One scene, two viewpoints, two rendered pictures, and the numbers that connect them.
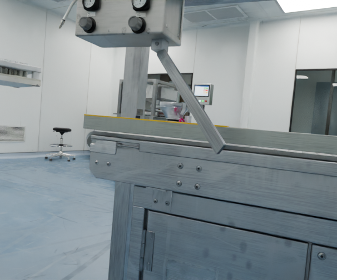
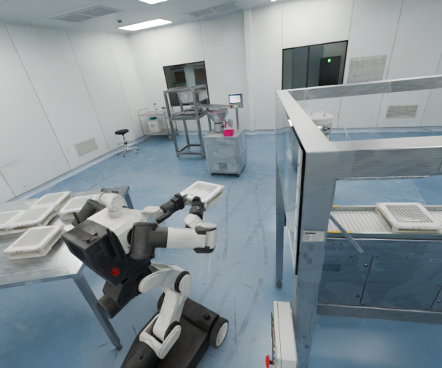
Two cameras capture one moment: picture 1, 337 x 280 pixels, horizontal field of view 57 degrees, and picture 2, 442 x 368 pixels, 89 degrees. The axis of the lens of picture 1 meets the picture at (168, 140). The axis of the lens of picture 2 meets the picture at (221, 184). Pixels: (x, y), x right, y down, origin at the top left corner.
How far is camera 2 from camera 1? 1.24 m
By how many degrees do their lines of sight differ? 26
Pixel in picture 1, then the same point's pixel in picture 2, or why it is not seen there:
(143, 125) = not seen: hidden behind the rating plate
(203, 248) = (337, 259)
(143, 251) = not seen: hidden behind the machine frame
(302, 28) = (284, 12)
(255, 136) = (362, 234)
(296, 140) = (375, 235)
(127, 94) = (278, 196)
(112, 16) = not seen: hidden behind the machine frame
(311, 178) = (379, 243)
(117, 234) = (278, 245)
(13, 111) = (81, 129)
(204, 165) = (343, 242)
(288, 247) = (366, 255)
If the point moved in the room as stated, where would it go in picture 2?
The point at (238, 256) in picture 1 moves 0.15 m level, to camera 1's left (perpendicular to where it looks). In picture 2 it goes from (349, 259) to (329, 265)
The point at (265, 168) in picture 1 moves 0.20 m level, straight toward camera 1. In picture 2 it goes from (365, 242) to (384, 269)
